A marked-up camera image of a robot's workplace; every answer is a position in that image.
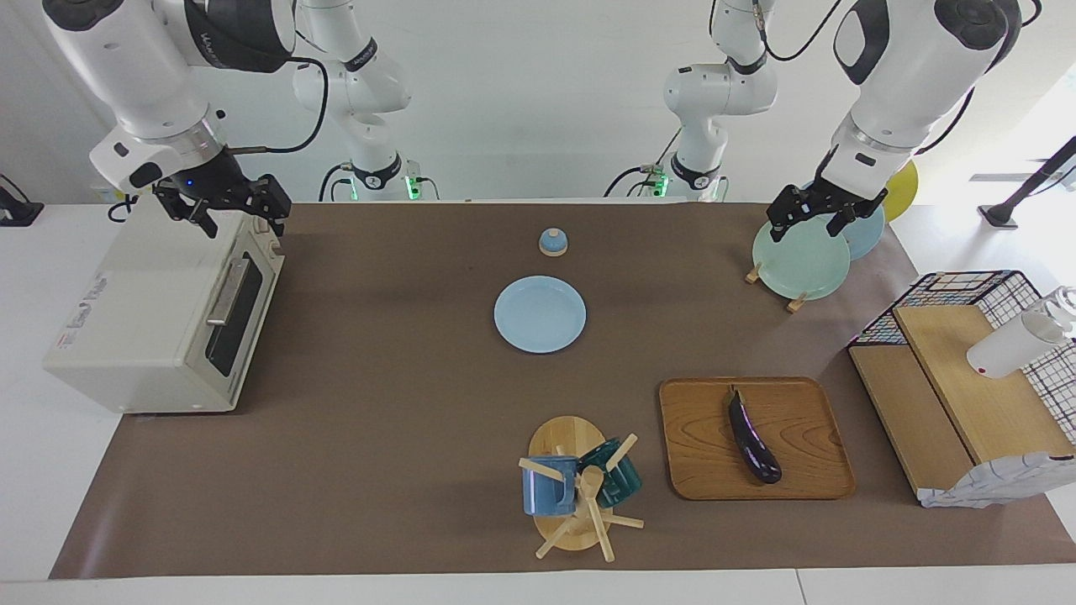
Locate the cream toaster oven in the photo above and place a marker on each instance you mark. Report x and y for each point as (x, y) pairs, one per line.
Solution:
(143, 294)

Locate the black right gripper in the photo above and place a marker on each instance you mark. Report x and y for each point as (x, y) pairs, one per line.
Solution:
(214, 181)

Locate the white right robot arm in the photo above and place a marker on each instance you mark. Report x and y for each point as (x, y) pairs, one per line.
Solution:
(143, 67)

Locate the blue mug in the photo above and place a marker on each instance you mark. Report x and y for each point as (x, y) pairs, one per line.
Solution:
(546, 491)

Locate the yellow plate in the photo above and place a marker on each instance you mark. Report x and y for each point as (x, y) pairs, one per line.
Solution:
(904, 189)

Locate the black clamp base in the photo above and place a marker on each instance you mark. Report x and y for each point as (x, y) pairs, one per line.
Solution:
(17, 210)

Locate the brown table mat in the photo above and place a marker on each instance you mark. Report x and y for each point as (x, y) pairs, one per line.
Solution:
(420, 437)

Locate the dark green mug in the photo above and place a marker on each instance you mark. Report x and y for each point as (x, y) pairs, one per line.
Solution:
(618, 483)

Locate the dark purple eggplant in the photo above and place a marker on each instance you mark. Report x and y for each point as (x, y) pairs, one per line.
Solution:
(752, 441)

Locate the light blue racked plate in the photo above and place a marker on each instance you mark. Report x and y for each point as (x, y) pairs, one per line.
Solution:
(870, 239)

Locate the green lit arm base connector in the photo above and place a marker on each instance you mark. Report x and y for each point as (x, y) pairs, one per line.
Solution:
(657, 181)
(413, 186)

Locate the glass oven door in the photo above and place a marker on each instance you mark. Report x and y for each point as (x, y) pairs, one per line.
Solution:
(252, 311)

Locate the white cup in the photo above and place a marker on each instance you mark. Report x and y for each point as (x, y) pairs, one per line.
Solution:
(1009, 349)

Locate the brown wooden tray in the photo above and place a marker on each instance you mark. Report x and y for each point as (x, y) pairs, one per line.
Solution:
(807, 403)

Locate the wooden mug tree stand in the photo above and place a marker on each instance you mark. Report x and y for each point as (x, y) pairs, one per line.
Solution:
(567, 437)

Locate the blue serving plate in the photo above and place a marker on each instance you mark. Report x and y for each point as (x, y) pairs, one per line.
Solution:
(540, 315)

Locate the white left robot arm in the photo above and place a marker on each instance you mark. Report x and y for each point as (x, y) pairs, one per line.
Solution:
(908, 84)

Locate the wooden plate rack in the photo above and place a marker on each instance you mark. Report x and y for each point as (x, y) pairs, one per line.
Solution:
(797, 302)

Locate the pale green plate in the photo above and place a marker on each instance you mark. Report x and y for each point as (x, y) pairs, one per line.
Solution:
(799, 269)

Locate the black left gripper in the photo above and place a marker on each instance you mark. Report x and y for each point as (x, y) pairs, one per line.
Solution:
(841, 197)

